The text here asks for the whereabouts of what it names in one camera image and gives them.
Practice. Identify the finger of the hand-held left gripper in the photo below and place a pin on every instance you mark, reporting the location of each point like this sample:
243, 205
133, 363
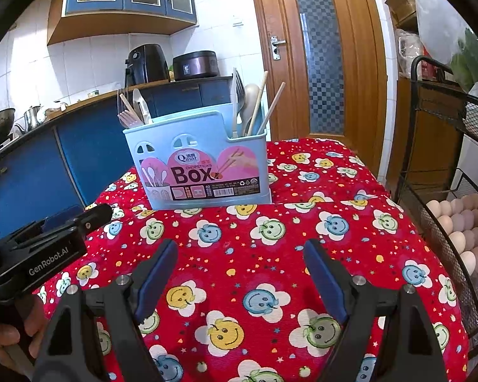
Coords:
95, 215

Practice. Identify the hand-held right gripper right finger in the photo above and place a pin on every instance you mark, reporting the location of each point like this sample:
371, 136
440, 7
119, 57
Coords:
326, 274

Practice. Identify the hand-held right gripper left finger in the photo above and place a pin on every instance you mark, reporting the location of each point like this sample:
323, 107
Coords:
159, 270

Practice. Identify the light blue utensil box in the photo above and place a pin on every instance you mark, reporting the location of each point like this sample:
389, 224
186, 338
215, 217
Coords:
159, 143

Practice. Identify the white plastic spoon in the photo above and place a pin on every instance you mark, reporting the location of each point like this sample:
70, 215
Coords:
140, 105

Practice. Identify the person's left hand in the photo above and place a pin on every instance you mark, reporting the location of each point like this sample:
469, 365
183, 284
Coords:
8, 346

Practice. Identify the blue base cabinet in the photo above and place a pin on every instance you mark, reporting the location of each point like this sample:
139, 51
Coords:
91, 155

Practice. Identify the red smiley flower cloth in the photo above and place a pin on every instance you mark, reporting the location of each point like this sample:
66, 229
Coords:
239, 246

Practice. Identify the metal kettle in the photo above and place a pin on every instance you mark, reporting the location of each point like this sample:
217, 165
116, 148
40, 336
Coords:
31, 117

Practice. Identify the pile of eggs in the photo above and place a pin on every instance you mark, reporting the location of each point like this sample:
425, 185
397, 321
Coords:
458, 238

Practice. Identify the black air fryer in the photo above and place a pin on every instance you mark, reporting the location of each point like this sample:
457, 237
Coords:
149, 63

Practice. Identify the wooden door with glass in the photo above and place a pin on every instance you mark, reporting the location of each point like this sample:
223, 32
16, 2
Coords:
281, 107

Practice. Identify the dark rice cooker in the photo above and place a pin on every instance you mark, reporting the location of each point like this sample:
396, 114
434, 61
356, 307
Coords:
195, 65

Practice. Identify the wooden side cabinet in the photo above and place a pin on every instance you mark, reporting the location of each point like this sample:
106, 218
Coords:
430, 127

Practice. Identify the beige plastic spoon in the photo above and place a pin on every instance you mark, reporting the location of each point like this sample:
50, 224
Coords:
250, 95

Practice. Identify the red label bottle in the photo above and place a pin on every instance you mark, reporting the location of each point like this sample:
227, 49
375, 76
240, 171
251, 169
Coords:
430, 69

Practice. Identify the clear plastic bag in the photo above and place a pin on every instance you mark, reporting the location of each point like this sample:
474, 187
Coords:
410, 49

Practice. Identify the large white plastic bag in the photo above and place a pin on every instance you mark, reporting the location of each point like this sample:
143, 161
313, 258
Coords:
438, 20

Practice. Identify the cardboard box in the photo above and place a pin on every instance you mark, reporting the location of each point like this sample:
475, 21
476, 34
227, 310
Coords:
402, 6

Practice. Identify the blue wall cabinet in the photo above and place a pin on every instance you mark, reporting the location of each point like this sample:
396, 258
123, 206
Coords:
121, 4

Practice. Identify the white wall switch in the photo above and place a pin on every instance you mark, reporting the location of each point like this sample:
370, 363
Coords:
237, 22

